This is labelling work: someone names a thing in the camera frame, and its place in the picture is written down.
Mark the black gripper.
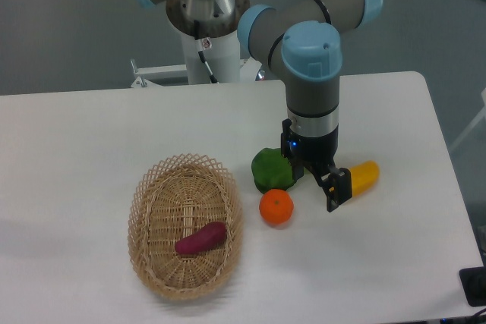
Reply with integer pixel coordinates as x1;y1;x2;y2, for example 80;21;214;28
280;118;352;212

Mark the purple sweet potato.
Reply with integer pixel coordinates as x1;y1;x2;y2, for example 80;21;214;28
175;222;226;255

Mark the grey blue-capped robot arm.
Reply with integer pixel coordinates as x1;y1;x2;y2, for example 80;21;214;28
138;0;383;211

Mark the oval wicker basket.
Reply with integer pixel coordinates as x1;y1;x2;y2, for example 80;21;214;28
128;154;243;300

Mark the green bell pepper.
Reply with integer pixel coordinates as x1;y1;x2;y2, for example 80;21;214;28
251;147;296;194

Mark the orange tangerine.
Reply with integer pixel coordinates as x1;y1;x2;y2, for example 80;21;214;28
259;189;294;225

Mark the black device at table edge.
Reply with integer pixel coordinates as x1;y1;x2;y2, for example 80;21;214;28
459;266;485;307

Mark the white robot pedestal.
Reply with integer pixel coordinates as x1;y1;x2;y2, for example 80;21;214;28
130;0;267;88

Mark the white frame at right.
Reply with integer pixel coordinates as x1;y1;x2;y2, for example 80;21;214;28
448;89;486;154

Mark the black cable on pedestal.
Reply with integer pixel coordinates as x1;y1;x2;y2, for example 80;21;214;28
193;20;220;84

